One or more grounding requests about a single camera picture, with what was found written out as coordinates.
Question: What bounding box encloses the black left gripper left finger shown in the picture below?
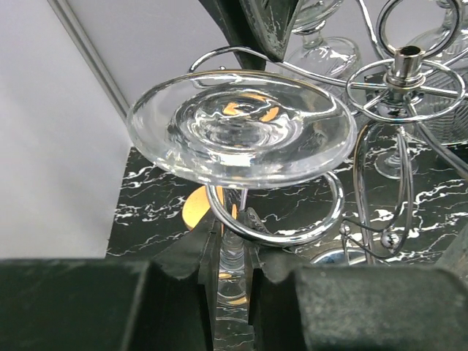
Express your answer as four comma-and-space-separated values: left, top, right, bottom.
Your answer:
1, 217, 221, 350

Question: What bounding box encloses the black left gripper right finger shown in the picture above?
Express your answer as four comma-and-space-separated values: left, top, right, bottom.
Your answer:
244, 208, 468, 351

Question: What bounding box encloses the patterned glass goblet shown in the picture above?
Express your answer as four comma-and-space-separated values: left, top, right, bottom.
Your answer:
286, 0, 361, 80

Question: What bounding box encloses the clear smooth wine glass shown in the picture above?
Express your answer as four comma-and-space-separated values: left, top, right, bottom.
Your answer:
126, 69, 357, 306

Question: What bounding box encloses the chrome wine glass rack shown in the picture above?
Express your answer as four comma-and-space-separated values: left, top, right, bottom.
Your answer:
188, 0, 468, 266

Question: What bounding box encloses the frosted short goblet front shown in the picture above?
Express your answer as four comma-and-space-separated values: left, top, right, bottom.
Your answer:
407, 1, 467, 146

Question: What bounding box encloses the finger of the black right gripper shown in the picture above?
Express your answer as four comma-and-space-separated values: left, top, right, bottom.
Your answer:
200, 0, 303, 70

